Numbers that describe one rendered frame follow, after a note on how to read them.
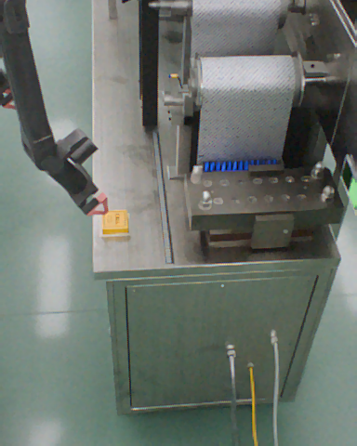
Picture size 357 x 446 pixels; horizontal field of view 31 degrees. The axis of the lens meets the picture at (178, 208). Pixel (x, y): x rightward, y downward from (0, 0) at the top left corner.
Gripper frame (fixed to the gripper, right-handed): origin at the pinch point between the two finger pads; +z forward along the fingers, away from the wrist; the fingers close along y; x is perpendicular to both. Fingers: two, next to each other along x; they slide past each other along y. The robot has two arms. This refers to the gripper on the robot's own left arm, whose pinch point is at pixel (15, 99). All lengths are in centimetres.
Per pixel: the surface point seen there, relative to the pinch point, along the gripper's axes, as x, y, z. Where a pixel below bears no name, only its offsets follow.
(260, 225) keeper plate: -27, -76, 20
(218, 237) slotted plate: -17, -68, 23
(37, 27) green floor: -26, 207, 135
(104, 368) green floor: 48, -37, 93
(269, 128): -46, -59, 15
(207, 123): -35, -51, 6
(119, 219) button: 0, -49, 14
